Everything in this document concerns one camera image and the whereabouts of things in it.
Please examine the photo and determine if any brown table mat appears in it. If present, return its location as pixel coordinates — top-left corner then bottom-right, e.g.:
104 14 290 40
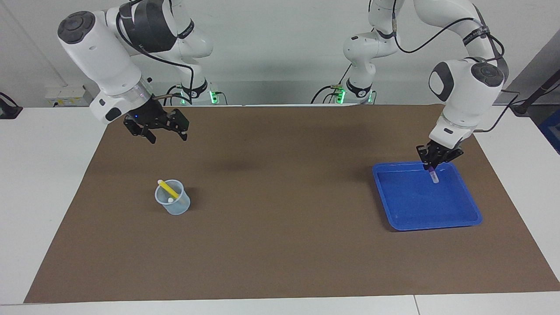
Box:
24 104 560 304

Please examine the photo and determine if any yellow pen white cap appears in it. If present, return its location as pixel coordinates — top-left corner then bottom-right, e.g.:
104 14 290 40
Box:
157 179 181 200

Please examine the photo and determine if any black stand pole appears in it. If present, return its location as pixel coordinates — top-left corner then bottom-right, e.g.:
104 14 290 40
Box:
510 70 560 116

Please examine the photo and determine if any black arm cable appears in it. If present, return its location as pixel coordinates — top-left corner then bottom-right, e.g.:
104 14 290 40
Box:
370 0 520 133
116 17 196 105

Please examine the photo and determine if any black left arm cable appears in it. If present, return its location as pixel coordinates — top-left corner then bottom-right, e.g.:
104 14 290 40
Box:
370 0 520 133

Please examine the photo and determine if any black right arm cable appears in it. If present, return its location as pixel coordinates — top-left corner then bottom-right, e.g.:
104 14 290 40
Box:
116 17 196 105

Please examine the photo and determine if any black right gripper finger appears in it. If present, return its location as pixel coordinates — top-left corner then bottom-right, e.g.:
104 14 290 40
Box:
171 109 190 140
124 119 157 144

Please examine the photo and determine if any blue plastic tray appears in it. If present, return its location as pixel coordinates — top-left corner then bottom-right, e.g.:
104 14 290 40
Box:
372 160 483 231

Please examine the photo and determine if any black clamp mount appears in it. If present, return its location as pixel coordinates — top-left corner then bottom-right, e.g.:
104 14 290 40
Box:
0 92 23 119

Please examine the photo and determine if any translucent plastic cup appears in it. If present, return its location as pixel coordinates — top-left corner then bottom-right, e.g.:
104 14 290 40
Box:
154 179 191 215

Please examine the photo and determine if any white power strip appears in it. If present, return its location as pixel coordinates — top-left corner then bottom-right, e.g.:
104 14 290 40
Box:
45 85 95 108

